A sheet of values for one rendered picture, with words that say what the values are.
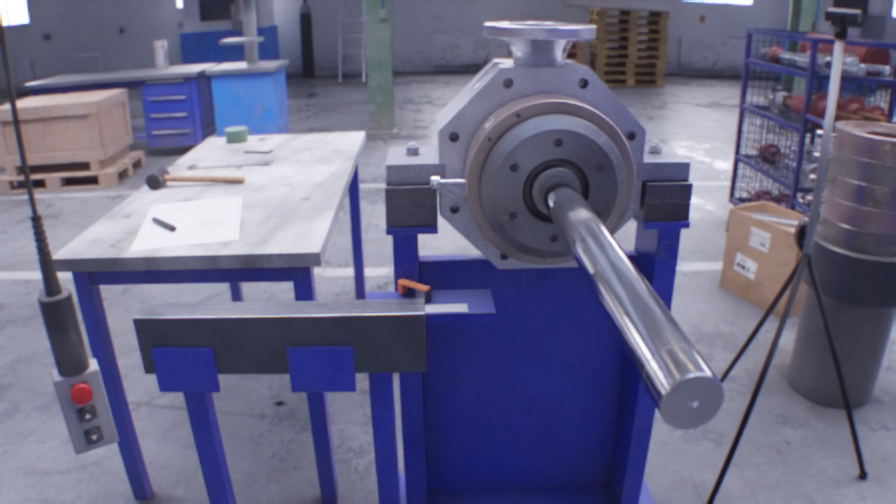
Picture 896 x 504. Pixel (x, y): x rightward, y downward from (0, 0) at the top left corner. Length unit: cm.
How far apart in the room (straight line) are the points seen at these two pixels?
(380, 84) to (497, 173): 602
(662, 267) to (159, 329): 119
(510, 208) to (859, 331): 171
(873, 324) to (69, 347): 254
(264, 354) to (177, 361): 19
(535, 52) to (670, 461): 148
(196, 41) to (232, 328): 1093
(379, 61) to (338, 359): 609
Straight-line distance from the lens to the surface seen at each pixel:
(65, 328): 94
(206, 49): 1216
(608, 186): 142
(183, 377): 150
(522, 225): 141
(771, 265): 351
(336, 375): 142
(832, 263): 263
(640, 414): 191
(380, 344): 138
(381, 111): 739
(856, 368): 283
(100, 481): 250
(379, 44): 730
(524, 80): 150
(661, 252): 169
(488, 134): 139
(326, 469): 210
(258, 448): 246
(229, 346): 144
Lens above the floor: 148
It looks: 22 degrees down
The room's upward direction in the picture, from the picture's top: 1 degrees counter-clockwise
